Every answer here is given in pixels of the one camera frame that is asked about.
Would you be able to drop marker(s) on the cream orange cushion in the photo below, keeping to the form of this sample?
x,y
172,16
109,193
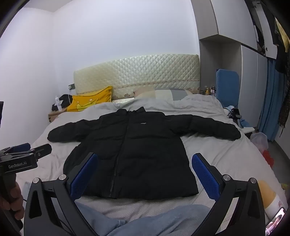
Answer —
x,y
269,195

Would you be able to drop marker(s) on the black camera device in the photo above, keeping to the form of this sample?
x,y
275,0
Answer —
x,y
236,114

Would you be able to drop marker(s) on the wooden nightstand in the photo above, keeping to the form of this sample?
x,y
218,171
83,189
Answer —
x,y
53,116

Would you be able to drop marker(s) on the black bag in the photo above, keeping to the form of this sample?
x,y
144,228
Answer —
x,y
66,99

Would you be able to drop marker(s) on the person's grey-blue trousers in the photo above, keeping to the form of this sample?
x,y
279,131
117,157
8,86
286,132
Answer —
x,y
147,222

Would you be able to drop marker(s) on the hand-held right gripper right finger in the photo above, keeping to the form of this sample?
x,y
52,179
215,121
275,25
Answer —
x,y
205,177

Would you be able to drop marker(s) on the wall socket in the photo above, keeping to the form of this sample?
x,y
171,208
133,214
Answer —
x,y
71,86

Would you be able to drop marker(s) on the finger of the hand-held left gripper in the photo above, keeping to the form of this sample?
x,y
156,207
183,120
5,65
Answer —
x,y
42,151
20,147

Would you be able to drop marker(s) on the dark hanging clothes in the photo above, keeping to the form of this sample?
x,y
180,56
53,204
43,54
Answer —
x,y
283,61

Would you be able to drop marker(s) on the yellow pillow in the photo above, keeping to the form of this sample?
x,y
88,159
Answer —
x,y
90,99

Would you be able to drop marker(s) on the grey wardrobe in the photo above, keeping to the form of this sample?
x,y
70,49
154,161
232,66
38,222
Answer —
x,y
226,27

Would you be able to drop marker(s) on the black puffer jacket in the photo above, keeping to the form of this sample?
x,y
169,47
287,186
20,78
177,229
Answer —
x,y
136,147

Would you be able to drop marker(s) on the grey striped pillow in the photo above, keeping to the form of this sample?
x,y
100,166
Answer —
x,y
165,94

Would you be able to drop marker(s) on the yellow bottle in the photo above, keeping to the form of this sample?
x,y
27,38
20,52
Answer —
x,y
207,91

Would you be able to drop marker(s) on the cream quilted headboard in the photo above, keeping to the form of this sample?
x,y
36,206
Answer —
x,y
140,74

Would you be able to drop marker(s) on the red cloth item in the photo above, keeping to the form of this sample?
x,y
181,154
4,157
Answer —
x,y
269,158

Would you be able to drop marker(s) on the smartphone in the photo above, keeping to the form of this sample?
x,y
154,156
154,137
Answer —
x,y
276,221

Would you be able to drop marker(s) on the white bottle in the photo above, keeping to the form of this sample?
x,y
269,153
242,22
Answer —
x,y
59,103

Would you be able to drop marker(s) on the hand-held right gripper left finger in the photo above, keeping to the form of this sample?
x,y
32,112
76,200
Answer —
x,y
83,177

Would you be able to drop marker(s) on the white plastic bag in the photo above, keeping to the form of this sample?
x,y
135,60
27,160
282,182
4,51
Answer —
x,y
259,140

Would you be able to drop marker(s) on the grey bed cover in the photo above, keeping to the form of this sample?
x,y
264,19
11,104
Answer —
x,y
217,156

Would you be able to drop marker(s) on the person's left hand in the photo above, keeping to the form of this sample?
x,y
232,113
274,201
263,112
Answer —
x,y
15,202

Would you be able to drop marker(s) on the blue curtain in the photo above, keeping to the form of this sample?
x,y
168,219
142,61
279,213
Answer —
x,y
270,97

